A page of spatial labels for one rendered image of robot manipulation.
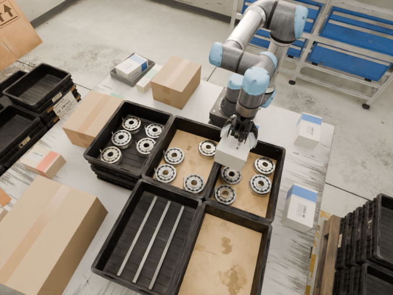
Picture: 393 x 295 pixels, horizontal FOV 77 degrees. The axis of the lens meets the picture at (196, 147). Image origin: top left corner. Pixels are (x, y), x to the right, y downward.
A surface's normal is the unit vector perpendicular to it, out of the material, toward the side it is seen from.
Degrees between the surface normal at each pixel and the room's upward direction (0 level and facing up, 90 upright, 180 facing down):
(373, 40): 90
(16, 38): 72
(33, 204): 0
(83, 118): 0
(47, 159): 0
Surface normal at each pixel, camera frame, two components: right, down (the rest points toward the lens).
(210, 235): 0.04, -0.56
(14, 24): 0.88, 0.24
